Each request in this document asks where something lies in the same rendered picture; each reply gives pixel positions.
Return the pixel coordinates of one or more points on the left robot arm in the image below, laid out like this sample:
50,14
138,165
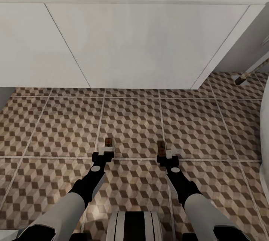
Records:
58,223

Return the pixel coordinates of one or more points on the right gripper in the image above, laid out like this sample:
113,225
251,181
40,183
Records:
164,161

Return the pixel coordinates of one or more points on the mousetrap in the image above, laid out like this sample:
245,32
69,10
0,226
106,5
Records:
108,142
161,148

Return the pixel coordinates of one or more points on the bathtub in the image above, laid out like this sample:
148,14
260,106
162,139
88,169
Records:
264,117

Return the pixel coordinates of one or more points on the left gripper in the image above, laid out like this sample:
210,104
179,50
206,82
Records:
106,158

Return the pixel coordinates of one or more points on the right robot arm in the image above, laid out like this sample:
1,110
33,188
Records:
208,222

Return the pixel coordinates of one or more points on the furniture sink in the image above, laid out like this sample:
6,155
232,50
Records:
124,44

